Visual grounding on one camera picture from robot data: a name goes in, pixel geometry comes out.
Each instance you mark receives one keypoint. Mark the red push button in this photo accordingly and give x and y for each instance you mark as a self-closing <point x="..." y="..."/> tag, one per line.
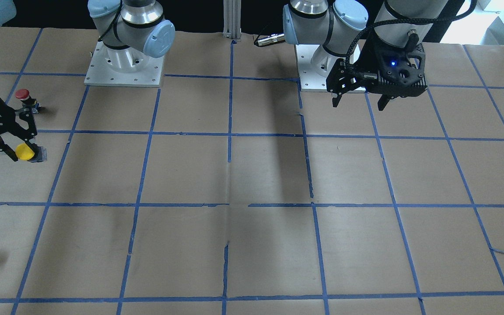
<point x="25" y="97"/>

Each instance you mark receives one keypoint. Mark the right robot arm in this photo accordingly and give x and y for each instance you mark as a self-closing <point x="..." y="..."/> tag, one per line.
<point x="134" y="37"/>

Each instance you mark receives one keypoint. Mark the aluminium frame post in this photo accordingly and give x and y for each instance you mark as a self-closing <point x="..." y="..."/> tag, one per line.
<point x="232" y="19"/>

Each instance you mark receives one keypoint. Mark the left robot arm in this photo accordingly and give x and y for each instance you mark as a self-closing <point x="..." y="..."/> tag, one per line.
<point x="341" y="29"/>

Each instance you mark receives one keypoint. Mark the brown paper table cover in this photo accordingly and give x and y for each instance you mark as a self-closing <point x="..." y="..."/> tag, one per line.
<point x="231" y="190"/>

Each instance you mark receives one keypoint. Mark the yellow push button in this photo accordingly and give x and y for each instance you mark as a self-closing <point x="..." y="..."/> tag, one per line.
<point x="31" y="152"/>

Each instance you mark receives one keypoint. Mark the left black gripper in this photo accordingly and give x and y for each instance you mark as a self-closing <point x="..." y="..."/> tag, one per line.
<point x="369" y="56"/>

